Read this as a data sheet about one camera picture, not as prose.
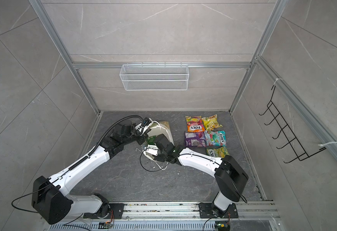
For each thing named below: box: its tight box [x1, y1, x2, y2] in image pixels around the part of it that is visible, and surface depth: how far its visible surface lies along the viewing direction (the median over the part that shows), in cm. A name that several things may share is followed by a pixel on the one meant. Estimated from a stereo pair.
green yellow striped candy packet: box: [206, 146, 230, 158], surface depth 96 cm
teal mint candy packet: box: [204, 130, 227, 148], surface depth 102 cm
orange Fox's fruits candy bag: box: [185, 115, 206, 133], surface depth 109 cm
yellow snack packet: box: [201, 114, 223, 131], surface depth 109 cm
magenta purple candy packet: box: [184, 131, 207, 148], surface depth 101 cm
